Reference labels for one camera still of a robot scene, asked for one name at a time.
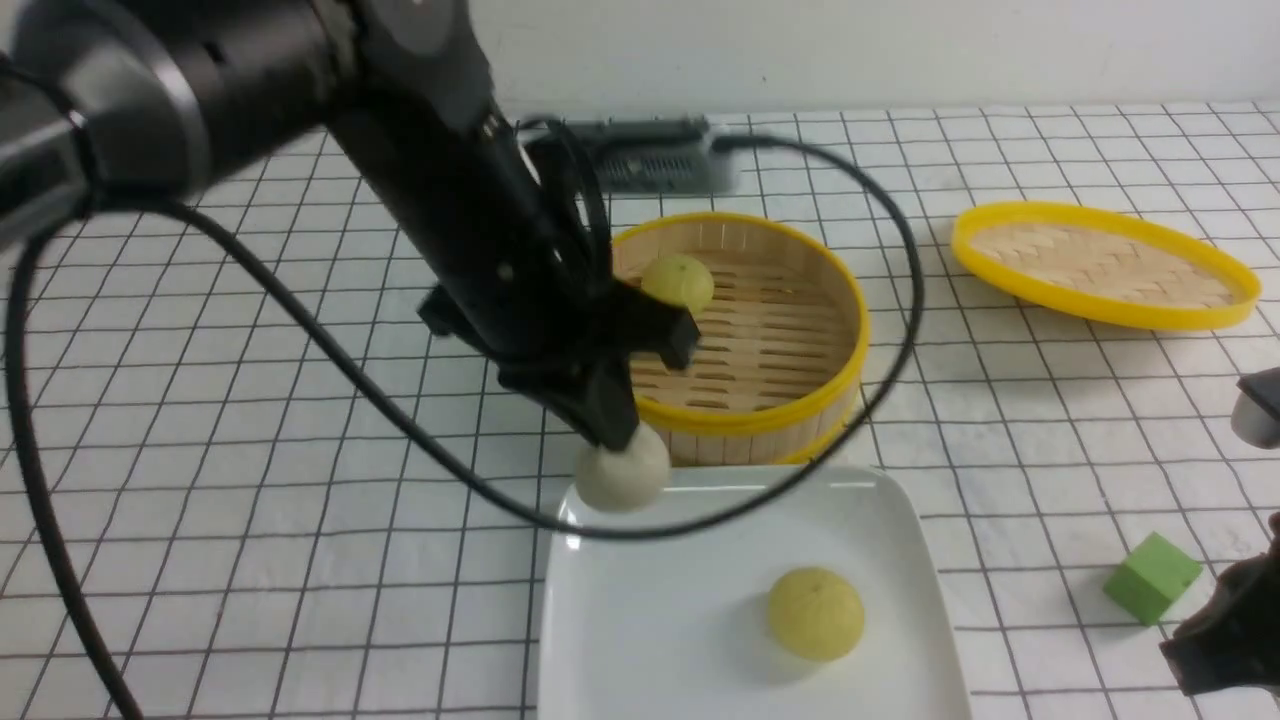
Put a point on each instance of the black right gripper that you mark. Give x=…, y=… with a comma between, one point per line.
x=1233, y=641

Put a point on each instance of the white square ceramic plate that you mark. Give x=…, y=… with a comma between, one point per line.
x=676, y=629

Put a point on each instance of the white steamed bun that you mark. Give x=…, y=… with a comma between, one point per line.
x=626, y=480

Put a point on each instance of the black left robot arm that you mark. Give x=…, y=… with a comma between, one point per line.
x=109, y=104

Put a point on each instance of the yellow steamed bun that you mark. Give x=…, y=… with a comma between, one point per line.
x=679, y=280
x=815, y=614

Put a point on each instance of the black white grid tablecloth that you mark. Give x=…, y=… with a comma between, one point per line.
x=255, y=541

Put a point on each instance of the green foam cube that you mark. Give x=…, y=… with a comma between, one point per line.
x=1151, y=579

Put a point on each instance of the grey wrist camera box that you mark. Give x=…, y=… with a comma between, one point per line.
x=674, y=156

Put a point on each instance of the yellow rimmed bamboo steamer basket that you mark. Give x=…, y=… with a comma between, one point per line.
x=777, y=373

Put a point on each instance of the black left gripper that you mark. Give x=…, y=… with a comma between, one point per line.
x=530, y=288

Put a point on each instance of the yellow rimmed woven steamer lid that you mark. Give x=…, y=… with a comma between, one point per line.
x=1104, y=266

